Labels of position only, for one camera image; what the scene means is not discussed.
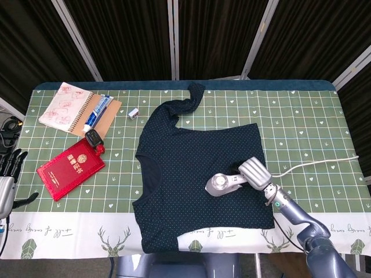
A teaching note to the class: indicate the small white eraser box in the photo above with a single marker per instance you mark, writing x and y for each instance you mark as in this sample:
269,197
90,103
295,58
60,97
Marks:
133,113

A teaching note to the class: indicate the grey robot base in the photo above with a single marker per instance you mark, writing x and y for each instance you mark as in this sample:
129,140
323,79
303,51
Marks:
174,267

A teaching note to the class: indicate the spiral notebook with red drawings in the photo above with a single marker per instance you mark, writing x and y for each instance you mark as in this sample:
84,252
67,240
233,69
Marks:
63,107

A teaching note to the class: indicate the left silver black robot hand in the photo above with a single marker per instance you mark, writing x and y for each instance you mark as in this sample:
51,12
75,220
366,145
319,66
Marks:
5,194

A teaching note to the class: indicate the black floor equipment bundle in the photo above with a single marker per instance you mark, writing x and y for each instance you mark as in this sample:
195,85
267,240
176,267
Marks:
8,133

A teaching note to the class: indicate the dark blue dotted t-shirt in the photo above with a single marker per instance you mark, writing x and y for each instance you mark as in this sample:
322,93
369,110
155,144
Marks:
188,162

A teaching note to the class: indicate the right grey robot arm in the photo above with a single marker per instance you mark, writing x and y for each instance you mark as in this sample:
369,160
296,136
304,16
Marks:
316,228

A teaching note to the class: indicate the white table leg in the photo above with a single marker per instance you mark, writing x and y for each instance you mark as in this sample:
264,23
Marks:
258,266

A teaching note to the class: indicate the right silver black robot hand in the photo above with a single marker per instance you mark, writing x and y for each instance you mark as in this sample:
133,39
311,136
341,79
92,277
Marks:
256,173

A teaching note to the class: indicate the green grid deer tablecloth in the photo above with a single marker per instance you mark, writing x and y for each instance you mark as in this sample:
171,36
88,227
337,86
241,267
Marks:
290,116

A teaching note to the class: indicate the red certificate book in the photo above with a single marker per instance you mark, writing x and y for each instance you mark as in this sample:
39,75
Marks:
69,168

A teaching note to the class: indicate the black folding screen panel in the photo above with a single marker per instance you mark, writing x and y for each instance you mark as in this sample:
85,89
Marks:
130,37
217,37
313,37
359,101
34,43

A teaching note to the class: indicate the small red figurine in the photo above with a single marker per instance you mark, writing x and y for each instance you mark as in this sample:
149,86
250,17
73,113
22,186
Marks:
100,149

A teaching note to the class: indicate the white handheld steam iron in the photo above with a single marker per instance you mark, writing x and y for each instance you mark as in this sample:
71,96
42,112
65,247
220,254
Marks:
220,185

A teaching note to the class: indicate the brown object under table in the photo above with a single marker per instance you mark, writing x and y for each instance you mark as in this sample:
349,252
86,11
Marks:
284,267

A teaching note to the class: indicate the small black device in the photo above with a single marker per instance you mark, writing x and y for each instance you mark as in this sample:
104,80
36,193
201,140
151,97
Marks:
93,138

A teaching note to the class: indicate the blue white toothpaste tube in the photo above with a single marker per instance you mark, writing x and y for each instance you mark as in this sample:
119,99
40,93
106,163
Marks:
94,116

